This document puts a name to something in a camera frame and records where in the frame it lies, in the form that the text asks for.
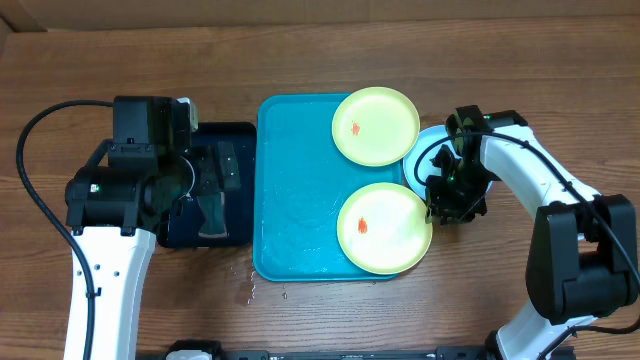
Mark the dark green sponge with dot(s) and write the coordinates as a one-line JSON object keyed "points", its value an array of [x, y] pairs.
{"points": [[212, 207]]}

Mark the yellow-green plate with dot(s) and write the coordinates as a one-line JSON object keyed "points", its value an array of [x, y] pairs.
{"points": [[375, 126], [383, 228]]}

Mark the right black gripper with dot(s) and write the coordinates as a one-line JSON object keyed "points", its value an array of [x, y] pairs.
{"points": [[445, 208]]}

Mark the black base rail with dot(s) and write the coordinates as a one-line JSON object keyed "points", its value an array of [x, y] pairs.
{"points": [[197, 349]]}

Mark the black rectangular tray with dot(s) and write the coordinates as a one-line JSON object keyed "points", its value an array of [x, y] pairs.
{"points": [[185, 218]]}

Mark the light blue plate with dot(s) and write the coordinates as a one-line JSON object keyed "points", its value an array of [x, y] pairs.
{"points": [[416, 172]]}

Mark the yellow-green plate top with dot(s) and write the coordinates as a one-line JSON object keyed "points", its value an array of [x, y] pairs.
{"points": [[375, 126]]}

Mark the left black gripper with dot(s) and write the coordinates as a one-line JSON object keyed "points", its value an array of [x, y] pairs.
{"points": [[213, 180]]}

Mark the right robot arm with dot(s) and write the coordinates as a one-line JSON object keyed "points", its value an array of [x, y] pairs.
{"points": [[582, 263]]}

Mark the yellow-green plate bottom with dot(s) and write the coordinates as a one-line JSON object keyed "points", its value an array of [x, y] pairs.
{"points": [[383, 228]]}

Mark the teal plastic tray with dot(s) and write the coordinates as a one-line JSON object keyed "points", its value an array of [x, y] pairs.
{"points": [[301, 182]]}

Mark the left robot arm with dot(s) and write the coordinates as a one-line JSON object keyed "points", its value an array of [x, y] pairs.
{"points": [[166, 182]]}

